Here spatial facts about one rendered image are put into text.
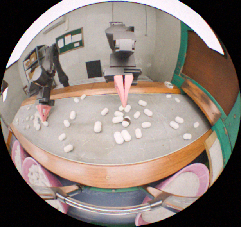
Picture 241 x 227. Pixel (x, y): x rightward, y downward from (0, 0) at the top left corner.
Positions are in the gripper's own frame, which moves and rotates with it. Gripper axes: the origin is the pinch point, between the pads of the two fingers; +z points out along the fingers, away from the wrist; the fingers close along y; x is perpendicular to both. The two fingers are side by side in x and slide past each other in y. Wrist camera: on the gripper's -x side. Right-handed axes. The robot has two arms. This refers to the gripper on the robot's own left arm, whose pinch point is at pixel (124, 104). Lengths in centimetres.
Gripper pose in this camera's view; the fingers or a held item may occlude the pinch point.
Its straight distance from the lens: 18.3
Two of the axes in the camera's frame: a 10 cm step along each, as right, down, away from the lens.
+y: 10.0, -0.5, 0.5
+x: -0.4, 1.1, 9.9
